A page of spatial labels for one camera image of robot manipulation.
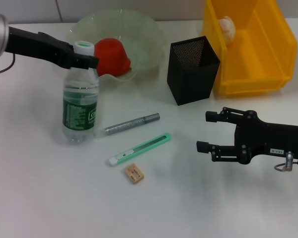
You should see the small wooden pencil sharpener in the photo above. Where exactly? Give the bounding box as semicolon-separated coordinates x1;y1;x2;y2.
125;163;145;185

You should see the grey marker pen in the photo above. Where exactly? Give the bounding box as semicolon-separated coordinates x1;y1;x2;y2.
93;113;161;139

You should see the black mesh pen holder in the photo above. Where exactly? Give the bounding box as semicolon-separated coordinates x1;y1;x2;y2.
166;36;221;107

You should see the yellow plastic bin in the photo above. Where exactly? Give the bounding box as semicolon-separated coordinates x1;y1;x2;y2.
201;0;298;96

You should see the clear bottle with green label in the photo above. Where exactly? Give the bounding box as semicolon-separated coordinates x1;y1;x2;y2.
62;40;100;144

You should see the white paper ball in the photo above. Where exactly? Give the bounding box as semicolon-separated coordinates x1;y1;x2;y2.
218;16;236;47

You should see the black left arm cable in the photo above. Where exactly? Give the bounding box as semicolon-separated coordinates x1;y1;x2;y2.
0;53;16;77

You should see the green glass fruit plate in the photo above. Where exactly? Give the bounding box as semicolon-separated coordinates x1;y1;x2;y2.
64;9;167;86

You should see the green utility knife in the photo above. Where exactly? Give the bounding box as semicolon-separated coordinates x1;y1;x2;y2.
105;132;171;167

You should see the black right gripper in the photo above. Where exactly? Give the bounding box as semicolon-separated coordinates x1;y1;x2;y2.
196;107;298;166

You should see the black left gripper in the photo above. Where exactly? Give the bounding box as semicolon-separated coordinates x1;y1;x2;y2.
4;26;100;70

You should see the right arm cable with plug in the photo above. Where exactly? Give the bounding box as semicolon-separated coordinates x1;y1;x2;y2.
274;151;298;173

